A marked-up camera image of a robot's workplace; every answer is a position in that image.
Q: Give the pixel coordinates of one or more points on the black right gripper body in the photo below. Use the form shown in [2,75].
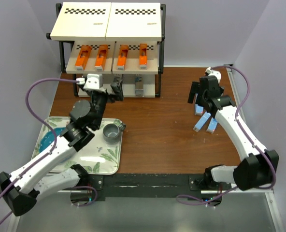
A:
[200,98]

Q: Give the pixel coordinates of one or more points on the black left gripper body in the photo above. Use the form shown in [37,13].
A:
[99,102]

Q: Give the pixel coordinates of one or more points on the metallic blue toothpaste box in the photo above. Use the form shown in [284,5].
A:
[139,86]

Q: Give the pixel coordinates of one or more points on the orange toothpaste box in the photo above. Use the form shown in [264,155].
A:
[101,57]
[83,57]
[143,56]
[122,57]

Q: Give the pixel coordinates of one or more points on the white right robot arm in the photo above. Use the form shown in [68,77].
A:
[258,165]

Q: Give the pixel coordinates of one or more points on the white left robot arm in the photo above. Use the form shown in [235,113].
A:
[22,188]

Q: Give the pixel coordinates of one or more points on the blue toothpaste box upper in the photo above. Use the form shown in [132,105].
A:
[198,110]

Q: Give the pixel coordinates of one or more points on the grey ceramic mug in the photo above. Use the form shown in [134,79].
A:
[112,132]

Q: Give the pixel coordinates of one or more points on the blue toothpaste box right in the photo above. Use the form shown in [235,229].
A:
[212,126]

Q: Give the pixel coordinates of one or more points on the light blue toothpaste box tilted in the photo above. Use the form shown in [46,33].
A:
[204,118]

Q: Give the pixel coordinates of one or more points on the leaf-patterned white tray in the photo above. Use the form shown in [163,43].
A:
[97,157]

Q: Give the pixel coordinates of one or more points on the teal dotted plate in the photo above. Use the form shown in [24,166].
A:
[48,138]

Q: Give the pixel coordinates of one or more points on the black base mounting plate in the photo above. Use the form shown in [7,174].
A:
[149,185]

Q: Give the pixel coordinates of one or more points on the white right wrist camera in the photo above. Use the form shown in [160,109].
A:
[211,72]

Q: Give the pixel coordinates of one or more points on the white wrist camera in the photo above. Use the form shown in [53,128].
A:
[94,82]
[211,72]

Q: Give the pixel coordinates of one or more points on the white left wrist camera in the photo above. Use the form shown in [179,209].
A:
[94,82]

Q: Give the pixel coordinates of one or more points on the black frame three-tier shelf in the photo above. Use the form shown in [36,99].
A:
[114,24]

